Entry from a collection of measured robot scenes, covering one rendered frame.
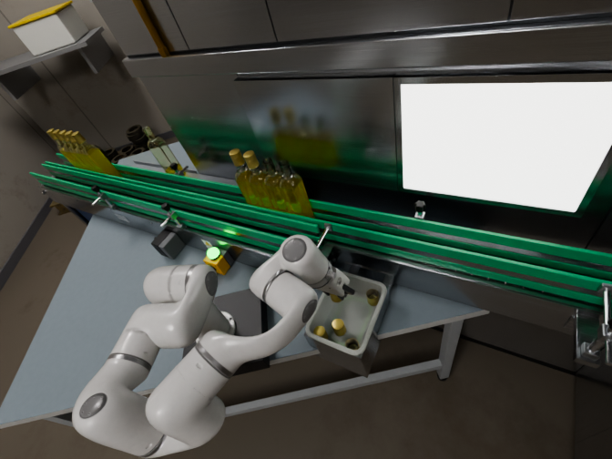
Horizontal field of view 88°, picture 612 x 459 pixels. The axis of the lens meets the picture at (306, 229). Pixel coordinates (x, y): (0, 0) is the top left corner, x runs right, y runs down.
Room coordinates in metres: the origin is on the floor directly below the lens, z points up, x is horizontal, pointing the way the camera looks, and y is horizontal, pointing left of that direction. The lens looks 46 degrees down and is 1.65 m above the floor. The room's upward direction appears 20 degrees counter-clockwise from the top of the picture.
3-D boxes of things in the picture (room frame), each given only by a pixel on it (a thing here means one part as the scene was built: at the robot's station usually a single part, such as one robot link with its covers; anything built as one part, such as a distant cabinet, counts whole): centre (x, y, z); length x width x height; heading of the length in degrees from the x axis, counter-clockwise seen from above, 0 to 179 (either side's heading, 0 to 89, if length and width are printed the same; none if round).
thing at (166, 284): (0.53, 0.35, 1.05); 0.13 x 0.10 x 0.16; 69
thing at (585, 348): (0.16, -0.48, 0.90); 0.17 x 0.05 x 0.23; 138
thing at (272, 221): (1.25, 0.61, 0.93); 1.75 x 0.01 x 0.08; 48
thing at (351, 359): (0.46, -0.05, 0.79); 0.27 x 0.17 x 0.08; 138
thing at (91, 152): (1.51, 0.81, 1.02); 0.06 x 0.06 x 0.28; 48
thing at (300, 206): (0.77, 0.00, 0.99); 0.06 x 0.06 x 0.21; 47
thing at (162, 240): (1.02, 0.56, 0.79); 0.08 x 0.08 x 0.08; 48
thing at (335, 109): (0.69, -0.29, 1.15); 0.90 x 0.03 x 0.34; 48
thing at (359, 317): (0.44, -0.03, 0.80); 0.22 x 0.17 x 0.09; 138
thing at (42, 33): (3.48, 1.40, 1.33); 0.42 x 0.35 x 0.23; 83
